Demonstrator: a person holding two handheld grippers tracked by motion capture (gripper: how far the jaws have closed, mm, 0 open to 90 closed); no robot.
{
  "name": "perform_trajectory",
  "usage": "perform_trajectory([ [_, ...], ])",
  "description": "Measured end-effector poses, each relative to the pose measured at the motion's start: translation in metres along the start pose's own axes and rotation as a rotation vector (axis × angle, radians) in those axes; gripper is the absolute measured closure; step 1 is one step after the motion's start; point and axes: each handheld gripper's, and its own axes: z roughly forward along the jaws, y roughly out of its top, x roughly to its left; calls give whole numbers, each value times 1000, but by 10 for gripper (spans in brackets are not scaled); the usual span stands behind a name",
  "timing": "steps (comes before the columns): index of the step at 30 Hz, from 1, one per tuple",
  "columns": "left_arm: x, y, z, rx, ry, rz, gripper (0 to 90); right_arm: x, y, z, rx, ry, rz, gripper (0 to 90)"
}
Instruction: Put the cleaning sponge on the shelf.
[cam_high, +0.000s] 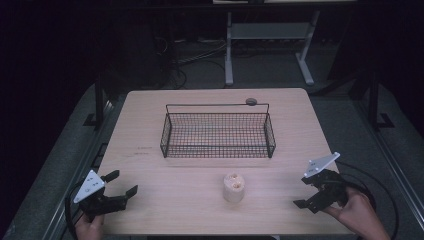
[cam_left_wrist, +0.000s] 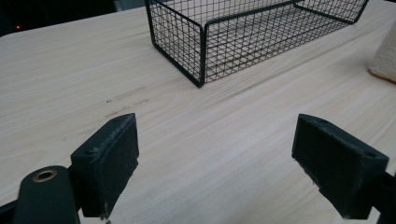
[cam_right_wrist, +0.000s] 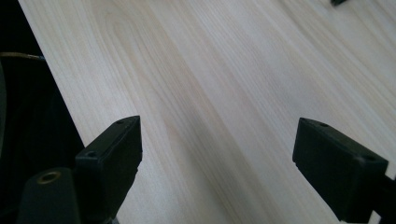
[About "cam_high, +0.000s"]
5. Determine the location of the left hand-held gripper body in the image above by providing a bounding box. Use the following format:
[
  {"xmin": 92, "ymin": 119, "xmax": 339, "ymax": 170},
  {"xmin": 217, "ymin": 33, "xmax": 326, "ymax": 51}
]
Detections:
[{"xmin": 73, "ymin": 169, "xmax": 128, "ymax": 223}]

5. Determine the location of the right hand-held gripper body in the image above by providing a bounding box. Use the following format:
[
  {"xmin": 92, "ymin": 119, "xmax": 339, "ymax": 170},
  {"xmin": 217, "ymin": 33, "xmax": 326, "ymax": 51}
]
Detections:
[{"xmin": 301, "ymin": 151, "xmax": 348, "ymax": 215}]

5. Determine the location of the beige cylindrical object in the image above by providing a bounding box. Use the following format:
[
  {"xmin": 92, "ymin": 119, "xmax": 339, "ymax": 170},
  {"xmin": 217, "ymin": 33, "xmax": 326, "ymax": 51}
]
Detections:
[{"xmin": 222, "ymin": 172, "xmax": 246, "ymax": 203}]

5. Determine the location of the black wire basket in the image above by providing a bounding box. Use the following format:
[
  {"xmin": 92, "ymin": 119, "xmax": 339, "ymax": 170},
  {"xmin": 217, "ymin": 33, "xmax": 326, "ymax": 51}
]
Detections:
[{"xmin": 159, "ymin": 102, "xmax": 277, "ymax": 159}]

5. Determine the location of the person's left hand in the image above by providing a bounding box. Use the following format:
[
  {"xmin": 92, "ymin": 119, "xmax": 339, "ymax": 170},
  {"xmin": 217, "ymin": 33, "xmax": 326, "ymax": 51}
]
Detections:
[{"xmin": 74, "ymin": 213, "xmax": 106, "ymax": 240}]

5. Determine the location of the person's right hand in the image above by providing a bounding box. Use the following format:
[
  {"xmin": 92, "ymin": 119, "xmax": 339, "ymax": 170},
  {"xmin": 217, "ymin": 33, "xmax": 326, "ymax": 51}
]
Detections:
[{"xmin": 322, "ymin": 185, "xmax": 378, "ymax": 234}]

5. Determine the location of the white metal stand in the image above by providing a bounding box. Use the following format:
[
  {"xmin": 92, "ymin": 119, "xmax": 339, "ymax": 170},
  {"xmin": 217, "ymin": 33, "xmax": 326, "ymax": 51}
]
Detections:
[{"xmin": 224, "ymin": 10, "xmax": 322, "ymax": 87}]

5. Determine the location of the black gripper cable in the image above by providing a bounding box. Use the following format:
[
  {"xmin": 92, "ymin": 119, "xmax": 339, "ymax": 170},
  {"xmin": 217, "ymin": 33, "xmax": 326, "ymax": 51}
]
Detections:
[
  {"xmin": 334, "ymin": 161, "xmax": 400, "ymax": 240},
  {"xmin": 64, "ymin": 181, "xmax": 85, "ymax": 240}
]

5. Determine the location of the aluminium frame rail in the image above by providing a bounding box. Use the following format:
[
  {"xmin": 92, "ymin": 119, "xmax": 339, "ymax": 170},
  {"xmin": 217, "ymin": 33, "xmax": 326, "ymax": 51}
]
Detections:
[
  {"xmin": 354, "ymin": 99, "xmax": 424, "ymax": 231},
  {"xmin": 41, "ymin": 98, "xmax": 116, "ymax": 240}
]

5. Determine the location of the black metal post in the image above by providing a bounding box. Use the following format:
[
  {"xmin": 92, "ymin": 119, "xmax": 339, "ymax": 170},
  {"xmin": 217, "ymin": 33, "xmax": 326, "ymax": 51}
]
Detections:
[
  {"xmin": 366, "ymin": 71, "xmax": 396, "ymax": 130},
  {"xmin": 83, "ymin": 74, "xmax": 109, "ymax": 129}
]

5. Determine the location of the bundle of floor cables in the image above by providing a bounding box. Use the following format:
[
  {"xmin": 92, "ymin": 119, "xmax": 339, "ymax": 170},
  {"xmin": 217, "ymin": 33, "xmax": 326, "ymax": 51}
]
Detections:
[{"xmin": 154, "ymin": 36, "xmax": 229, "ymax": 90}]

